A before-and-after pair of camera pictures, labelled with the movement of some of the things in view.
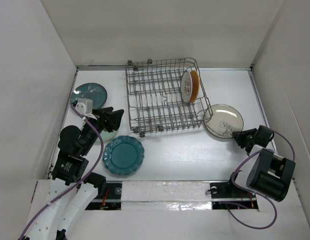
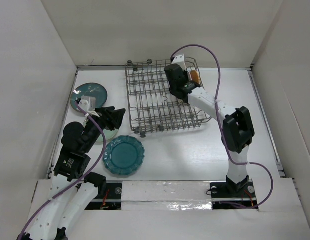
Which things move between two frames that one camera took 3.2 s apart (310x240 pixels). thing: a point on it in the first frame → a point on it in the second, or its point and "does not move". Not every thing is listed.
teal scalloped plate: (123, 155) does not move
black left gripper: (109, 119) does not move
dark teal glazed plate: (96, 92) does not move
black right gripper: (239, 135) → (185, 73)
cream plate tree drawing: (220, 121) → (189, 98)
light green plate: (106, 135) does not move
